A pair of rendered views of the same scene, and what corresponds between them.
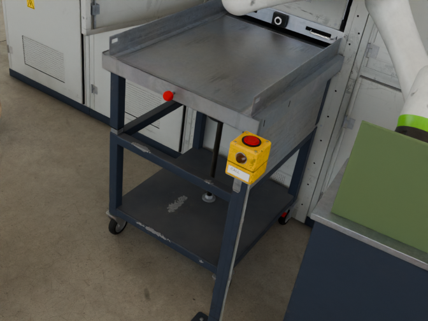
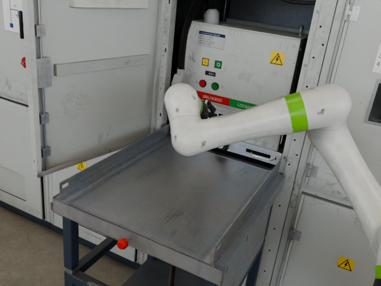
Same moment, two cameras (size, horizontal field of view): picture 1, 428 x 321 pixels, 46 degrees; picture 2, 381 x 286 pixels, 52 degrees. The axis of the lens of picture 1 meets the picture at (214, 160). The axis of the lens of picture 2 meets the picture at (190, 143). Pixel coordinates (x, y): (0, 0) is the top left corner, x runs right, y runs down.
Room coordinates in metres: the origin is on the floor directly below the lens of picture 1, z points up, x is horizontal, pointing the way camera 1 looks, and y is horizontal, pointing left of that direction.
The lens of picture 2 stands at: (0.46, 0.07, 1.57)
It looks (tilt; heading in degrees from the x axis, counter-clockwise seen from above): 23 degrees down; 356
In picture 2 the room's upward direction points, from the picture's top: 6 degrees clockwise
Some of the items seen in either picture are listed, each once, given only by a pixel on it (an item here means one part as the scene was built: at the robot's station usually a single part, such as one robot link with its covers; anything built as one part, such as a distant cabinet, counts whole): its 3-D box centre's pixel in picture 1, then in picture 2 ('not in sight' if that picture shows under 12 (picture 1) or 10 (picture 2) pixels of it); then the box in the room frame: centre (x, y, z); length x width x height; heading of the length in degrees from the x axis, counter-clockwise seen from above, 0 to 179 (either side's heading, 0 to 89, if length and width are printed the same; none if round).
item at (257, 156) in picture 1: (248, 157); not in sight; (1.08, -0.09, 0.85); 0.08 x 0.08 x 0.10; 62
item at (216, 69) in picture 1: (230, 62); (181, 191); (1.73, 0.00, 0.82); 0.68 x 0.62 x 0.06; 152
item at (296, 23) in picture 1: (283, 18); (224, 141); (2.08, -0.19, 0.89); 0.54 x 0.05 x 0.06; 62
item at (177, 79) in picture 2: not in sight; (179, 93); (2.10, 0.03, 1.09); 0.08 x 0.05 x 0.17; 152
